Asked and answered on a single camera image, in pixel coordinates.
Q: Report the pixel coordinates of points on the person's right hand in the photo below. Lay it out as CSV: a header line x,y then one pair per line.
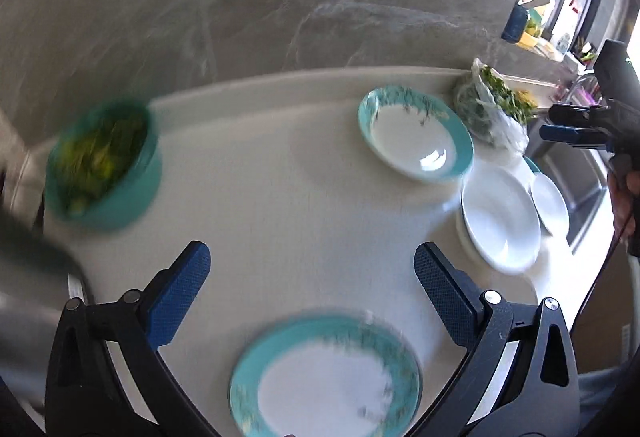
x,y
627,212

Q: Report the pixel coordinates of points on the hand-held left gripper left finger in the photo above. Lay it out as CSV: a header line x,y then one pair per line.
x,y
180,297

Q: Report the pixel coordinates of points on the steel rice cooker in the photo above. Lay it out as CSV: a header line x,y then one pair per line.
x,y
30,317

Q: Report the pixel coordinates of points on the blue cup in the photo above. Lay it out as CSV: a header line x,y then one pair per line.
x,y
515,24

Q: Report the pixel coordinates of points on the large white bowl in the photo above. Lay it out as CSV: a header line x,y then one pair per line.
x,y
500,222

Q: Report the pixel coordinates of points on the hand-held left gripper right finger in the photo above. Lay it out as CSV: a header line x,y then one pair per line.
x,y
445,297

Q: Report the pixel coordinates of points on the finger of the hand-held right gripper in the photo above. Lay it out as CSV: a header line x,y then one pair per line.
x,y
575,114
560,134

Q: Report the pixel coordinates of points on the steel sink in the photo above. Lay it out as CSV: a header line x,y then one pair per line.
x,y
585,197

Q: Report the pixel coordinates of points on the small white bowl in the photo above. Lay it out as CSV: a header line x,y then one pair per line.
x,y
550,202

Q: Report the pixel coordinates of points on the leafy greens in green basin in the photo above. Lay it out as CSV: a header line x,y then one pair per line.
x,y
100,162

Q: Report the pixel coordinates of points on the person's grey trousers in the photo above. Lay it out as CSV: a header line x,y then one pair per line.
x,y
600,402

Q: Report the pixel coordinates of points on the green plastic basin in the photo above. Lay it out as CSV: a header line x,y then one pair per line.
x,y
125,202

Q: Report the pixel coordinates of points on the teal floral plate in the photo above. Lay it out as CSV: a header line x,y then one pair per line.
x,y
325,382
410,137

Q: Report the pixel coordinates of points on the teal strainer basin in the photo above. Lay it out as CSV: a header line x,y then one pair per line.
x,y
532,165

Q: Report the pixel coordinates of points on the plastic bag of greens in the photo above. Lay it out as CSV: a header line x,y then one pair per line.
x,y
492,117

